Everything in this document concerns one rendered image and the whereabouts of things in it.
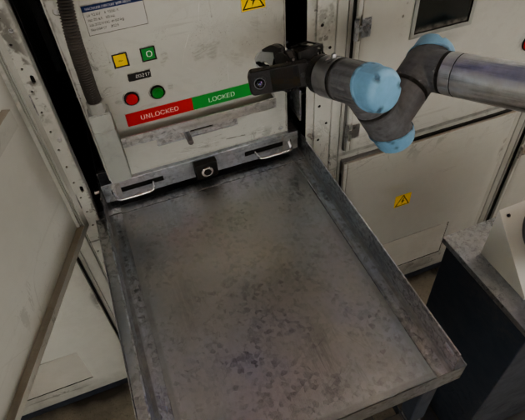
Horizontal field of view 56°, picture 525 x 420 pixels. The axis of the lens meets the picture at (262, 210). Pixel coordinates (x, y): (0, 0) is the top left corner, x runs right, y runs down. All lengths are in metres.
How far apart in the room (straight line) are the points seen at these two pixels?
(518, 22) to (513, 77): 0.68
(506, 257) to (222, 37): 0.83
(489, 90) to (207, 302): 0.69
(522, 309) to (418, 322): 0.30
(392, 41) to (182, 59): 0.51
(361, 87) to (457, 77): 0.18
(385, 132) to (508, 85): 0.20
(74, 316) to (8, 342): 0.52
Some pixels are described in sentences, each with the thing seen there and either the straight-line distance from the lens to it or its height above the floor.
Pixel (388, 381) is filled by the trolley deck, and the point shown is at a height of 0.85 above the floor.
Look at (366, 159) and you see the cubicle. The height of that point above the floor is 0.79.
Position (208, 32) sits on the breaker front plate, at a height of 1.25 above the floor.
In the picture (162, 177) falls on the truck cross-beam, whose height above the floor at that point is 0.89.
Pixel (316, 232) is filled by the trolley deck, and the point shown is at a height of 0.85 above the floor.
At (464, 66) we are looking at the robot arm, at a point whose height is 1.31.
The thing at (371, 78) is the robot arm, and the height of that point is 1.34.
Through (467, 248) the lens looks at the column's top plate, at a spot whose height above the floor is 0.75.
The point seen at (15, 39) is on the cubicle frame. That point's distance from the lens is 1.06.
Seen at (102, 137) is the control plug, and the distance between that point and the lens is 1.09.
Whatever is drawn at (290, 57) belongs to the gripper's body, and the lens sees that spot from 0.97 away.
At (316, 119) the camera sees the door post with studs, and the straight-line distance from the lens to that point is 1.33.
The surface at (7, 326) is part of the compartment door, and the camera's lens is 1.08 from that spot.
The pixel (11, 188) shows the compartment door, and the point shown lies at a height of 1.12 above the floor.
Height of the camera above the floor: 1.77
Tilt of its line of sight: 47 degrees down
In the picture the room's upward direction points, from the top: 4 degrees counter-clockwise
